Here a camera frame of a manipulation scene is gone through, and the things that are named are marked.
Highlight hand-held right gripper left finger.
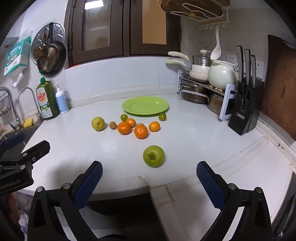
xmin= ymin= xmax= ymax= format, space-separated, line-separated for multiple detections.
xmin=27 ymin=161 xmax=103 ymax=241

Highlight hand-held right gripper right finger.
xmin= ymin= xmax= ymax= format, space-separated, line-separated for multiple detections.
xmin=196 ymin=161 xmax=272 ymax=241

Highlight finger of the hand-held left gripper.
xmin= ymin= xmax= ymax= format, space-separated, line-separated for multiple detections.
xmin=0 ymin=140 xmax=51 ymax=166
xmin=0 ymin=133 xmax=25 ymax=153

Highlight yellow-green apple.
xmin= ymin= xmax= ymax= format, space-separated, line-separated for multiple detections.
xmin=91 ymin=116 xmax=105 ymax=131

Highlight large green apple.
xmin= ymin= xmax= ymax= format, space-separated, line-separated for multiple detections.
xmin=143 ymin=145 xmax=165 ymax=167

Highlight green plate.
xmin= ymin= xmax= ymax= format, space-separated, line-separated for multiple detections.
xmin=122 ymin=97 xmax=169 ymax=116

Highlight person's left hand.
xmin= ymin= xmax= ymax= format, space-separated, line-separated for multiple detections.
xmin=5 ymin=192 xmax=22 ymax=224

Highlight green dish soap bottle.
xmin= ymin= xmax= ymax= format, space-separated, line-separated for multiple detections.
xmin=36 ymin=76 xmax=60 ymax=121

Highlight steel faucet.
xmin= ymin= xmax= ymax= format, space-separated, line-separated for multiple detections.
xmin=18 ymin=87 xmax=44 ymax=124

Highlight white pump bottle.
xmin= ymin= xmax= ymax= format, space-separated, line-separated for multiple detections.
xmin=55 ymin=82 xmax=69 ymax=114

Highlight black knife block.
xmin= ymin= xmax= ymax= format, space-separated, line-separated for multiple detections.
xmin=228 ymin=79 xmax=264 ymax=136

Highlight deep steel pot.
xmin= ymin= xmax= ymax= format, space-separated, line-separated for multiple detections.
xmin=207 ymin=93 xmax=226 ymax=115

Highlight green white bag box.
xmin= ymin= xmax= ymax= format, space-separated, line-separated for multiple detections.
xmin=3 ymin=36 xmax=32 ymax=77

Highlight white steel pot rack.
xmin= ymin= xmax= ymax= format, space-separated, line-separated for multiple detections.
xmin=177 ymin=70 xmax=238 ymax=121

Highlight black frying pan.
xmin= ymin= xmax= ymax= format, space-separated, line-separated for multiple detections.
xmin=37 ymin=22 xmax=67 ymax=78

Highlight copper strainer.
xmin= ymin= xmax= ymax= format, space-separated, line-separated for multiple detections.
xmin=32 ymin=33 xmax=48 ymax=61

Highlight wide steel pot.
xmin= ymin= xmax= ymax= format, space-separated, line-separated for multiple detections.
xmin=180 ymin=83 xmax=209 ymax=104

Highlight black kitchen scissors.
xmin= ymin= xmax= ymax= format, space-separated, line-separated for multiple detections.
xmin=240 ymin=85 xmax=253 ymax=110

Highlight white ceramic pot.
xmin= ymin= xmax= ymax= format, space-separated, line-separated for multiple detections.
xmin=207 ymin=60 xmax=238 ymax=90

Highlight round steel steamer tray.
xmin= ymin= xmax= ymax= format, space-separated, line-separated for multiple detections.
xmin=31 ymin=22 xmax=66 ymax=65

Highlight brown wooden cutting board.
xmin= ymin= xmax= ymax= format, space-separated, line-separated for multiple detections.
xmin=261 ymin=35 xmax=296 ymax=141

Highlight steel pot with lid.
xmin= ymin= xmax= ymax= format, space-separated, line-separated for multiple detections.
xmin=192 ymin=49 xmax=212 ymax=67

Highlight white ladle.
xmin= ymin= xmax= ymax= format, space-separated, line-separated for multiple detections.
xmin=210 ymin=27 xmax=223 ymax=60

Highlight wire dish rack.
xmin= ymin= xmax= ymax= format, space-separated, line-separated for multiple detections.
xmin=0 ymin=87 xmax=14 ymax=117

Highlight steel handled knife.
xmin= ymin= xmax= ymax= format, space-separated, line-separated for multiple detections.
xmin=235 ymin=46 xmax=245 ymax=82
xmin=250 ymin=55 xmax=257 ymax=87
xmin=244 ymin=49 xmax=251 ymax=84

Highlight white wire wall rack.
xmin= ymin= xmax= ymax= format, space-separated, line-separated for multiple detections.
xmin=166 ymin=0 xmax=232 ymax=30

